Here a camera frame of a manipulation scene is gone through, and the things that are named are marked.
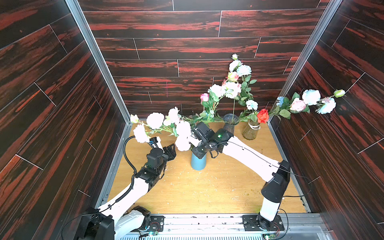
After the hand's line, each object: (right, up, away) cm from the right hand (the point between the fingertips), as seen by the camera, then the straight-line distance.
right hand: (198, 146), depth 80 cm
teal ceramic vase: (0, -11, +6) cm, 13 cm away
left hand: (-14, 0, +3) cm, 15 cm away
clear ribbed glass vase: (+36, +9, +19) cm, 42 cm away
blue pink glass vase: (+22, +16, +16) cm, 31 cm away
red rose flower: (+33, +16, -5) cm, 37 cm away
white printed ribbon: (+39, +11, +18) cm, 44 cm away
